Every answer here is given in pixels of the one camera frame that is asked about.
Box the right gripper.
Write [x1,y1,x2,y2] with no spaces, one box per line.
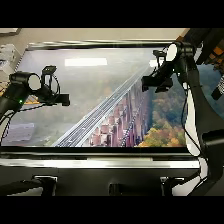
[141,62,178,94]

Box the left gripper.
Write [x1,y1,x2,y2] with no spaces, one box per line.
[39,85,71,108]

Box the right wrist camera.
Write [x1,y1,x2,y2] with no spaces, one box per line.
[152,48,168,68]

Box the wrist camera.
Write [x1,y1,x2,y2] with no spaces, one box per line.
[152,48,168,68]
[40,65,62,98]

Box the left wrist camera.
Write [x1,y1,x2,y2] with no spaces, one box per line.
[40,65,62,98]

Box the black cable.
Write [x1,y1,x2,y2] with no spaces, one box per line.
[179,81,203,156]
[0,101,46,145]

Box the silver frame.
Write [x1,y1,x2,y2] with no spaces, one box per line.
[0,151,202,197]

